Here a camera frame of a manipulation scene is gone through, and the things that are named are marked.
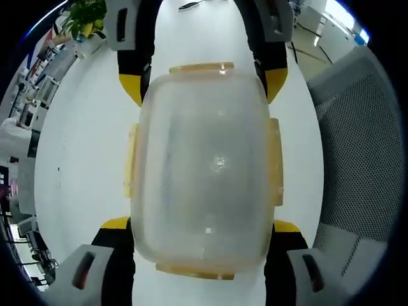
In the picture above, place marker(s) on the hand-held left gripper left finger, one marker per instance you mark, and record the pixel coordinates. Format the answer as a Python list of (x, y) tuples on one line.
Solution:
[(111, 264)]

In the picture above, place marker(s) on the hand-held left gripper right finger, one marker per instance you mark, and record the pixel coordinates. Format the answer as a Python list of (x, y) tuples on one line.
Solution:
[(287, 271)]

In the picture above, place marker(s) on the clear plastic container yellow buckles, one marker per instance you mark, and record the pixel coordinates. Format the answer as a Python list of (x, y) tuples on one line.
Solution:
[(204, 159)]

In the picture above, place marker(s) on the white plant pot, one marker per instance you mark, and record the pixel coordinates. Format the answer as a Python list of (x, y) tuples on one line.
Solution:
[(94, 46)]

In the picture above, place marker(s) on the green leafy potted plant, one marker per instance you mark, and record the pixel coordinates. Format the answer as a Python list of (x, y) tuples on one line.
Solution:
[(84, 16)]

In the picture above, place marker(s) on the black pen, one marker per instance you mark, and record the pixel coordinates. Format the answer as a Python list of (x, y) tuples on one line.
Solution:
[(191, 5)]

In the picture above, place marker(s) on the grey mesh office chair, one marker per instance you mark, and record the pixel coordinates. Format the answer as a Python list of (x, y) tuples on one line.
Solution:
[(360, 153)]

